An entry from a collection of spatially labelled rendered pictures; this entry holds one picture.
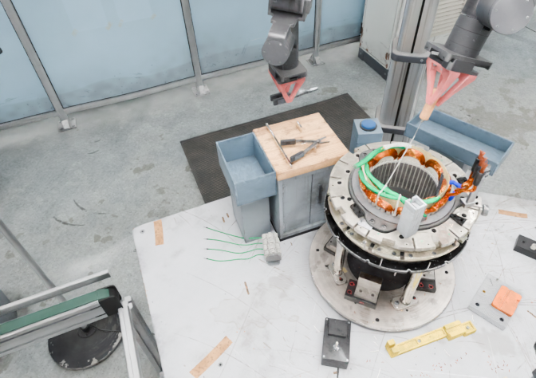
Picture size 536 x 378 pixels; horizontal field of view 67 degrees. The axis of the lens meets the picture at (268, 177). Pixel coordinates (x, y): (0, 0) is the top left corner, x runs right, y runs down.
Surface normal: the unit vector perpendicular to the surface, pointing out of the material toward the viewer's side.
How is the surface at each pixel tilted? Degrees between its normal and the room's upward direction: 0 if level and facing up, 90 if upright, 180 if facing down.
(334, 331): 0
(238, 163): 0
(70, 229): 0
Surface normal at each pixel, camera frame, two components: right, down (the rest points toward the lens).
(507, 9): -0.09, 0.52
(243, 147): 0.35, 0.66
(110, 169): -0.04, -0.70
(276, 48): -0.25, 0.71
